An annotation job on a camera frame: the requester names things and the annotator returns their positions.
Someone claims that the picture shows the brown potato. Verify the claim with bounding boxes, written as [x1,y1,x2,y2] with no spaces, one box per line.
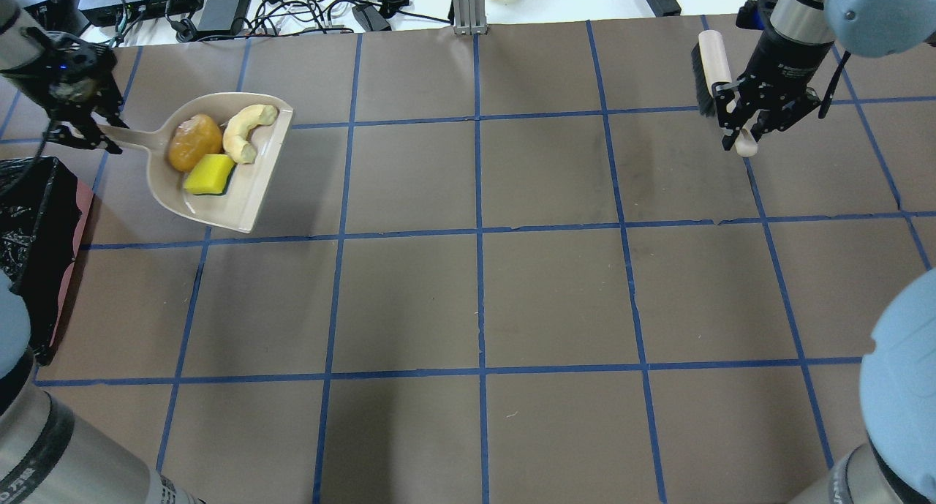
[167,113,223,172]

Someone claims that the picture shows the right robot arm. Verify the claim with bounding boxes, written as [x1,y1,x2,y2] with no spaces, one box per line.
[692,0,935,503]

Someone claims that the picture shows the tangled desk cables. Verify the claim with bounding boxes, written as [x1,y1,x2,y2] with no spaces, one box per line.
[168,0,454,40]

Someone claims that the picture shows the aluminium frame post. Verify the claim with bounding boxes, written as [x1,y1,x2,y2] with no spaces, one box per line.
[452,0,489,35]

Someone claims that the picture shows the white hand brush black bristles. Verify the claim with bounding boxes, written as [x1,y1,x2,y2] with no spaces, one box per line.
[690,29,758,158]

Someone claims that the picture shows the yellow green sponge piece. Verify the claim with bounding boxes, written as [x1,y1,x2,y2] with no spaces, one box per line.
[183,154,236,196]

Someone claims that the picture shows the black lined trash bin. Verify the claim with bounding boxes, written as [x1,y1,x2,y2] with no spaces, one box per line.
[1,157,94,365]

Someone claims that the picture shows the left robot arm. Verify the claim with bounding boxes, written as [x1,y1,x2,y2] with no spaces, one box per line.
[2,0,197,503]

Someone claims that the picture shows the pale curved fruit peel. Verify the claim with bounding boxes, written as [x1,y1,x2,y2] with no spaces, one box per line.
[222,104,279,164]

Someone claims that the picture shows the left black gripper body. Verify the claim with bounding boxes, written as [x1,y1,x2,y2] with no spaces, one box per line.
[21,33,118,124]

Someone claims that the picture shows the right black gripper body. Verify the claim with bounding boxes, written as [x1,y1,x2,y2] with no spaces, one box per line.
[736,0,823,117]

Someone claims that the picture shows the beige plastic dustpan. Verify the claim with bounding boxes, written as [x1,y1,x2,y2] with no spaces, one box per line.
[100,93,294,232]

